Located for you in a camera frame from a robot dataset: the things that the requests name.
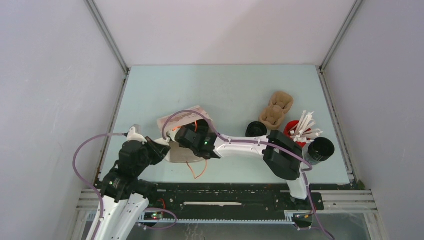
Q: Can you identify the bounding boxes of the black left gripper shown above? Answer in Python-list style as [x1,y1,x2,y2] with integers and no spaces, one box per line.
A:
[135,135,171,174]

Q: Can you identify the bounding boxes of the paper bag orange handles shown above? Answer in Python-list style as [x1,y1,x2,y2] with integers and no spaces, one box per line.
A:
[156,105,212,180]

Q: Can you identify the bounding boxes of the brown pulp cup carrier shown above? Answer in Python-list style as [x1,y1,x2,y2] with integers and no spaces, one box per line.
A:
[258,91,294,131]

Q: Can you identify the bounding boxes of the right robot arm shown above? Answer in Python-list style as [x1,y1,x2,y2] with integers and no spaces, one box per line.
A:
[166,125,313,209]

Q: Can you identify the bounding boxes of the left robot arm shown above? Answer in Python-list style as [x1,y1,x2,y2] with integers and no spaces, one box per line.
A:
[86,137,171,240]

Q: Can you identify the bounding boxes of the red straw holder cup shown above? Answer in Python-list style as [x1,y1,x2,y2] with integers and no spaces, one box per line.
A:
[283,120,306,148]

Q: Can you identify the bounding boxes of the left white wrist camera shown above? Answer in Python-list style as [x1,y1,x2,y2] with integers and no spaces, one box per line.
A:
[126,124,147,143]

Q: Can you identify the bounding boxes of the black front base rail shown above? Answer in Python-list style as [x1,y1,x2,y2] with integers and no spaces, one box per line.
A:
[112,181,332,222]

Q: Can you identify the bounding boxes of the aluminium frame rail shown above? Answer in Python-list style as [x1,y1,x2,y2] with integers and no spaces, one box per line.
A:
[82,0,131,75]

